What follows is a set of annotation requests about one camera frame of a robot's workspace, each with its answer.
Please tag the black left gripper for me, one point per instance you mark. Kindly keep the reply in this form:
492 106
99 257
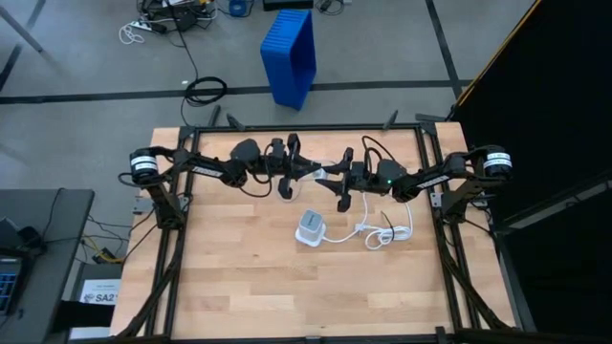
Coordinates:
282 160

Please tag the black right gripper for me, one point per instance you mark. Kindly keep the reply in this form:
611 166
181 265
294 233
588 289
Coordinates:
359 176

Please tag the white power strip tower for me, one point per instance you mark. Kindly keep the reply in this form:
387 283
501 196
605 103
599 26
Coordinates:
311 224

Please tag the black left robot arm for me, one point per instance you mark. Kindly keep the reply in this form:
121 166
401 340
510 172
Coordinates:
205 170

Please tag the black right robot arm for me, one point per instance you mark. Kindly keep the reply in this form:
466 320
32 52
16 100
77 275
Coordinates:
430 180

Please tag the blue plastic bin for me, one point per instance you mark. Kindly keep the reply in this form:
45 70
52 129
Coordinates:
287 57

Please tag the black floor box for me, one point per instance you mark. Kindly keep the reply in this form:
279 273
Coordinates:
287 4

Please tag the small blue floor item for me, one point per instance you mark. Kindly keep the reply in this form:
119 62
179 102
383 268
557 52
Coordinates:
237 7

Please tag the black floor electronics pile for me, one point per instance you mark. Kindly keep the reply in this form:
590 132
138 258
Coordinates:
184 20

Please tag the white floor power strip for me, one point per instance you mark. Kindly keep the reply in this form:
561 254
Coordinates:
143 25

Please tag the black partition with yellow edge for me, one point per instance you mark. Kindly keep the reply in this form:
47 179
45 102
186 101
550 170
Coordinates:
550 95

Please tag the white paper sign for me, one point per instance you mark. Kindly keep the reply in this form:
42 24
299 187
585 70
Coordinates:
98 296

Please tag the dark grey desk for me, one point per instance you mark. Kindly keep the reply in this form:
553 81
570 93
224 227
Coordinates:
52 239

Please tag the black desk device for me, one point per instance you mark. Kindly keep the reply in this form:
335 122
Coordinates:
21 239

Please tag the laptop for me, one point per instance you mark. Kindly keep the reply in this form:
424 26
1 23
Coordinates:
7 286

